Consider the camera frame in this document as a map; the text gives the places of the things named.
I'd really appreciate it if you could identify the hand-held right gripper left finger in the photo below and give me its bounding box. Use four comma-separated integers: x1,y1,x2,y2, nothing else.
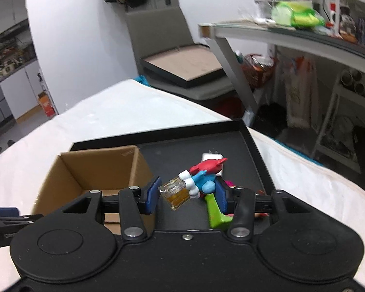
61,176,162,241

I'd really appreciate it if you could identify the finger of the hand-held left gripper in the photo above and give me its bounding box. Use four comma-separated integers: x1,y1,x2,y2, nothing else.
0,222,31,250
0,207,44,223

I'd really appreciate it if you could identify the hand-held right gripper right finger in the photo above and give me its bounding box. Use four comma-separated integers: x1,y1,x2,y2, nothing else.
215,180,311,240

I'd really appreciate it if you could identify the green toy block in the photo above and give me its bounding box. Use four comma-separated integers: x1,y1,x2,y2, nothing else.
204,195,235,229

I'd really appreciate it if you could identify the red blue figurine with mug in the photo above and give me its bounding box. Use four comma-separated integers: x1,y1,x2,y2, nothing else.
160,157,228,210

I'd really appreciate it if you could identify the white charger plug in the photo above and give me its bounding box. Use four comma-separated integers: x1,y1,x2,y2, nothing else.
201,151,224,175

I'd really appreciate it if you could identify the black tray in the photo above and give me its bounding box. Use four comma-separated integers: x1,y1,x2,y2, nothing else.
69,119,277,232

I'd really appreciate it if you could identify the brown cardboard box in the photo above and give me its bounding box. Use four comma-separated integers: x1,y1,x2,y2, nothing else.
32,145,157,235

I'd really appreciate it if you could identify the orange box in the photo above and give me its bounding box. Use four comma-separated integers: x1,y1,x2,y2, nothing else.
37,91,56,119

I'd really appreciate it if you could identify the white grey cabinet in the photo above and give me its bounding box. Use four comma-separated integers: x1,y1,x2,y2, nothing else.
0,18,38,128

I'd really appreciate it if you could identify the white tote bag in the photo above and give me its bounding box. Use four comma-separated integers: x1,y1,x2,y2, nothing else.
284,56,318,128

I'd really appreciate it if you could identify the red basket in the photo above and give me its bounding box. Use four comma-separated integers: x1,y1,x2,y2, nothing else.
242,54,274,89

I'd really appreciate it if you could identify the grey chair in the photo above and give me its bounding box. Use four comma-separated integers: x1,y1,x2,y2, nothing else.
123,6,241,101

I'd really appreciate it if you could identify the grey desk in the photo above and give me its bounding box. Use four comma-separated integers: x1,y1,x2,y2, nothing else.
198,21,365,122

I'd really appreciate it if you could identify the green plastic bag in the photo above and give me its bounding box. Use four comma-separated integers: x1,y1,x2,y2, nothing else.
272,0,325,28

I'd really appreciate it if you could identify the white desk shelf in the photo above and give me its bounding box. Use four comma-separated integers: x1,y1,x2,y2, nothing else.
333,0,365,41

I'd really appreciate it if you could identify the black picture frame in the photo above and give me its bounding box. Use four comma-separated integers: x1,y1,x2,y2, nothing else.
139,43,228,89

